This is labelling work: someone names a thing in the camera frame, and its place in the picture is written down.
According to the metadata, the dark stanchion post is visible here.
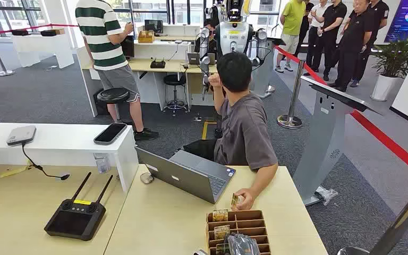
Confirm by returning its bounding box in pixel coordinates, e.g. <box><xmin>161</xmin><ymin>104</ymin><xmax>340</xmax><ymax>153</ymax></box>
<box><xmin>337</xmin><ymin>168</ymin><xmax>408</xmax><ymax>255</ymax></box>

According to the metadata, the standing person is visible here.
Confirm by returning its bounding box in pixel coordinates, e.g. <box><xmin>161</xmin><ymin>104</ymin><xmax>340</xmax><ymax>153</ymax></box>
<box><xmin>75</xmin><ymin>0</ymin><xmax>160</xmax><ymax>142</ymax></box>

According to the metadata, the black computer monitor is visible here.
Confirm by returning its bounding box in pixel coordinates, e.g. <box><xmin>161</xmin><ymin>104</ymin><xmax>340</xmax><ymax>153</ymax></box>
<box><xmin>120</xmin><ymin>35</ymin><xmax>135</xmax><ymax>61</ymax></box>
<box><xmin>144</xmin><ymin>19</ymin><xmax>165</xmax><ymax>36</ymax></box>

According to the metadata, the clear plastic bottle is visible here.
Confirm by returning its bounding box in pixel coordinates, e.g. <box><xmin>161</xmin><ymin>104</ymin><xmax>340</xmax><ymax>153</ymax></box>
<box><xmin>93</xmin><ymin>152</ymin><xmax>112</xmax><ymax>175</ymax></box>

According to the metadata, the red barrier belt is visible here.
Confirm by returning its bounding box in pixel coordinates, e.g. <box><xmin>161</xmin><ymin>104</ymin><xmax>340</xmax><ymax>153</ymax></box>
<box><xmin>274</xmin><ymin>45</ymin><xmax>408</xmax><ymax>176</ymax></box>
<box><xmin>0</xmin><ymin>23</ymin><xmax>80</xmax><ymax>38</ymax></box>

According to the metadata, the wooden white office desk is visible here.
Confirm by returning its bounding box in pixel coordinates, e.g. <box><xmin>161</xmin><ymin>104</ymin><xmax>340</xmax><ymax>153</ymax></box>
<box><xmin>76</xmin><ymin>40</ymin><xmax>219</xmax><ymax>118</ymax></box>

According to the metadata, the yellow cardboard box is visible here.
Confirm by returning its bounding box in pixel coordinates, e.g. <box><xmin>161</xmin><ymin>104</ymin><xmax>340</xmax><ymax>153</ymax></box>
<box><xmin>137</xmin><ymin>30</ymin><xmax>155</xmax><ymax>44</ymax></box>

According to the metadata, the clear plastic bag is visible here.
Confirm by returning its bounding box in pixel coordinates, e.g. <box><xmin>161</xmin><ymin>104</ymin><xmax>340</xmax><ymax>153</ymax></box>
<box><xmin>314</xmin><ymin>185</ymin><xmax>339</xmax><ymax>207</ymax></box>

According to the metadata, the black round stool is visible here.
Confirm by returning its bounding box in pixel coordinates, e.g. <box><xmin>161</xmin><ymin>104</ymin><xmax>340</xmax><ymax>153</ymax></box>
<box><xmin>162</xmin><ymin>73</ymin><xmax>190</xmax><ymax>116</ymax></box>
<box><xmin>96</xmin><ymin>87</ymin><xmax>131</xmax><ymax>123</ymax></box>

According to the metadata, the wooden slotted card holder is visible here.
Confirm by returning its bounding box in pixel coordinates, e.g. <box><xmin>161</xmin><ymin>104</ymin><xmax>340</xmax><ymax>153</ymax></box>
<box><xmin>206</xmin><ymin>210</ymin><xmax>272</xmax><ymax>255</ymax></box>

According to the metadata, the person's hand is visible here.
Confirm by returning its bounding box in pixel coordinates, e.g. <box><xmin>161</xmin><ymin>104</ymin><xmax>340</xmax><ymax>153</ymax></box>
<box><xmin>233</xmin><ymin>188</ymin><xmax>258</xmax><ymax>211</ymax></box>

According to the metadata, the grey open laptop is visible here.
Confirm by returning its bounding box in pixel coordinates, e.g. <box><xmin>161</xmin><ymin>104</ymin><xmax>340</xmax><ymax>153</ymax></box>
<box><xmin>135</xmin><ymin>147</ymin><xmax>237</xmax><ymax>205</ymax></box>

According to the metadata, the black cable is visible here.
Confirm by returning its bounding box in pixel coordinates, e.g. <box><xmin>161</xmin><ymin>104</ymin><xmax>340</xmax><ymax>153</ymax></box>
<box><xmin>21</xmin><ymin>142</ymin><xmax>71</xmax><ymax>181</ymax></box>

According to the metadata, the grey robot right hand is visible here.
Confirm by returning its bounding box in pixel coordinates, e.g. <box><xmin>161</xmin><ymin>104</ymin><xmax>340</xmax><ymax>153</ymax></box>
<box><xmin>224</xmin><ymin>233</ymin><xmax>261</xmax><ymax>255</ymax></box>

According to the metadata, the black smartphone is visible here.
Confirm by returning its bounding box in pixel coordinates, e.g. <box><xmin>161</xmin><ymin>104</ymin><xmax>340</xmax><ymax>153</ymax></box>
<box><xmin>93</xmin><ymin>122</ymin><xmax>129</xmax><ymax>146</ymax></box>

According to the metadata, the grey router box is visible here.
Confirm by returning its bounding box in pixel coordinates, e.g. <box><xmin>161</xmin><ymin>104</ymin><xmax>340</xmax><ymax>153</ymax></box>
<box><xmin>6</xmin><ymin>125</ymin><xmax>37</xmax><ymax>147</ymax></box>

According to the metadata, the seated person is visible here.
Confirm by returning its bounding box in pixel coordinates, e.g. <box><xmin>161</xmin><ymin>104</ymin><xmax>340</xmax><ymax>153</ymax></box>
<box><xmin>183</xmin><ymin>52</ymin><xmax>279</xmax><ymax>211</ymax></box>

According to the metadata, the white bench shelf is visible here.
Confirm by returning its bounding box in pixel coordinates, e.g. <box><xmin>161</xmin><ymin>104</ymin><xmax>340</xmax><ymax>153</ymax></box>
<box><xmin>0</xmin><ymin>122</ymin><xmax>140</xmax><ymax>193</ymax></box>

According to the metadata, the white display table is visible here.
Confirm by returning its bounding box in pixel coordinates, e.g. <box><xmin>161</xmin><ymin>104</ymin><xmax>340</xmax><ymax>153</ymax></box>
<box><xmin>11</xmin><ymin>33</ymin><xmax>75</xmax><ymax>70</ymax></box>

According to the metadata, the grey kiosk lectern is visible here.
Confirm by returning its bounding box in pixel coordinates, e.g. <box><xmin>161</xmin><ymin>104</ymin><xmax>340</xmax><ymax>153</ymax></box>
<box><xmin>291</xmin><ymin>75</ymin><xmax>381</xmax><ymax>207</ymax></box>

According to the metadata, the silver humanoid robot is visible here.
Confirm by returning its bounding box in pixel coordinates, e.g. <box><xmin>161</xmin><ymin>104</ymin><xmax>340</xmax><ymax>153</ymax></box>
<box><xmin>194</xmin><ymin>0</ymin><xmax>279</xmax><ymax>100</ymax></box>

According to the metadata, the yellow tape strip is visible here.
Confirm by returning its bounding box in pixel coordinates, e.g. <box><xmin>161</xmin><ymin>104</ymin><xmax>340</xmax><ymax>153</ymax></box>
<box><xmin>0</xmin><ymin>164</ymin><xmax>33</xmax><ymax>179</ymax></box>

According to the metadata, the black remote controller with antennas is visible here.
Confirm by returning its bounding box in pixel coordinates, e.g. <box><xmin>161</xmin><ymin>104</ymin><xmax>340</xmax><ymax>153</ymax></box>
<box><xmin>44</xmin><ymin>172</ymin><xmax>114</xmax><ymax>242</ymax></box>

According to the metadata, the potted green plant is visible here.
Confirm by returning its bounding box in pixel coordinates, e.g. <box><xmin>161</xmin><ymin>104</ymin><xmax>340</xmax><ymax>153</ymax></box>
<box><xmin>369</xmin><ymin>35</ymin><xmax>408</xmax><ymax>103</ymax></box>

